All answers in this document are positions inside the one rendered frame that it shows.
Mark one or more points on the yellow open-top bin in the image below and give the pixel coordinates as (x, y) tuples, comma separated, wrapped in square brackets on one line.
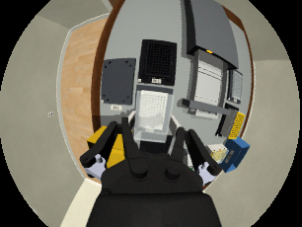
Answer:
[(117, 153)]

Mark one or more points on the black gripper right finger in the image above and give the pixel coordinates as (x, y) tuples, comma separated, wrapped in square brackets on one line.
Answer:
[(202, 162)]

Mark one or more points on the blue open-top bin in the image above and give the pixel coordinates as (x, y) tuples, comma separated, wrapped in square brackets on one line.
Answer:
[(233, 158)]

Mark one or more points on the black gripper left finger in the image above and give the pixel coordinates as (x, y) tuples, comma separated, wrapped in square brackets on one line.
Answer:
[(94, 161)]

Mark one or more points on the grey bench mat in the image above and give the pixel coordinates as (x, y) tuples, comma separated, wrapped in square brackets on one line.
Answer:
[(166, 20)]

